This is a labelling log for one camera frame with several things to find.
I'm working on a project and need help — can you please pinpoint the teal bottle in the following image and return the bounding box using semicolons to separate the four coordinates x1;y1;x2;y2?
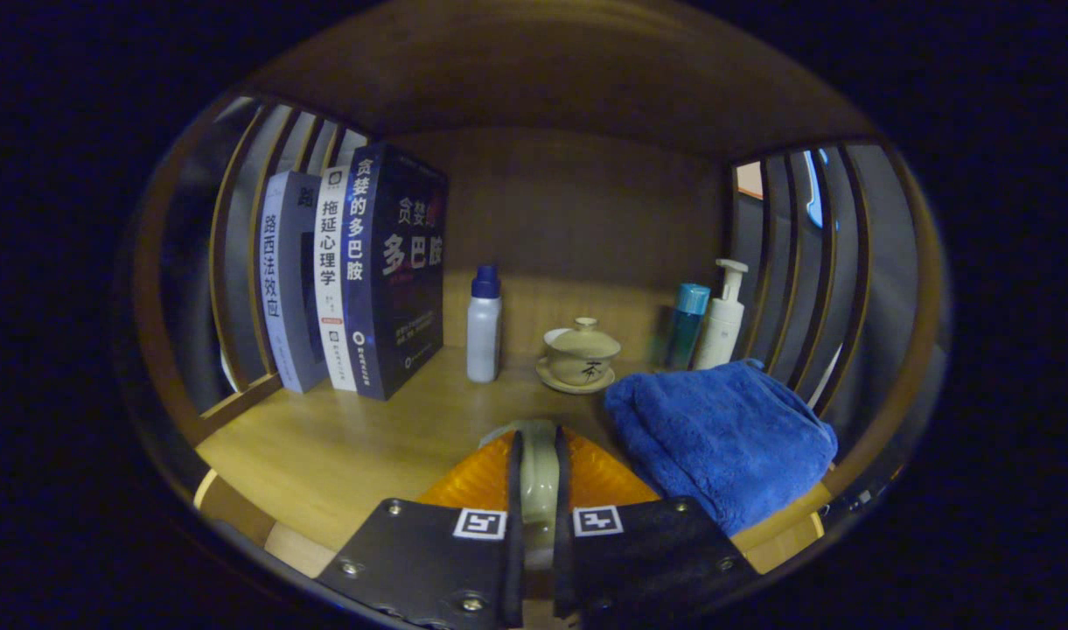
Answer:
665;283;711;372

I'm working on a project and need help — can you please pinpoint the wooden cabinet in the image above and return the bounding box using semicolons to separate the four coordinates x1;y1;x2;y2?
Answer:
131;0;950;613

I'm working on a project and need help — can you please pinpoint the white book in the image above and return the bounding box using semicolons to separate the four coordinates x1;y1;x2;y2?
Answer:
313;164;359;393

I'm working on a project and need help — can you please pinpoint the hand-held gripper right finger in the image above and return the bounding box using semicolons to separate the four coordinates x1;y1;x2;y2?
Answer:
551;427;764;627

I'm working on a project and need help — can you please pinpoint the white pump bottle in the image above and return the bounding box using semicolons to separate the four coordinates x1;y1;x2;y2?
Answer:
693;259;750;371

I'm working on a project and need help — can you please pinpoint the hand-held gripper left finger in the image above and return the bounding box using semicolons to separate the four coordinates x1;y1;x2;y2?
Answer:
313;429;527;630

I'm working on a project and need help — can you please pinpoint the pale blue book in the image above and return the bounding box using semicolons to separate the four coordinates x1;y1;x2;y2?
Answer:
260;171;329;395

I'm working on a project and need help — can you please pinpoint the cream lidded tea cup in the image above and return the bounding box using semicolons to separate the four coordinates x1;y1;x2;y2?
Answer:
535;317;623;395

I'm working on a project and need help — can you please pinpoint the blue folded towel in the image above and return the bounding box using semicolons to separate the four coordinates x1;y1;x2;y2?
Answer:
604;359;839;536

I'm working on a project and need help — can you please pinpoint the pale green cup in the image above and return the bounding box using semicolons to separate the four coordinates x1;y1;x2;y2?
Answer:
479;418;587;570

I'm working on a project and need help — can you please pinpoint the white bottle with blue cap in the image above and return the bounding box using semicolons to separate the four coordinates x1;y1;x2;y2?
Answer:
466;265;503;384

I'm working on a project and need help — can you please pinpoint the black backdrop cloth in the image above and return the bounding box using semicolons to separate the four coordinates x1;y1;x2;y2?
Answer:
162;96;924;412

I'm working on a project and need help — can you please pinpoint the wooden countertop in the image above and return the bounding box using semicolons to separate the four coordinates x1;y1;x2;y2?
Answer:
197;346;836;578

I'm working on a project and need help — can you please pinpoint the dark blue book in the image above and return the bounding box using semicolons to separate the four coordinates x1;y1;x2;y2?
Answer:
341;143;449;402

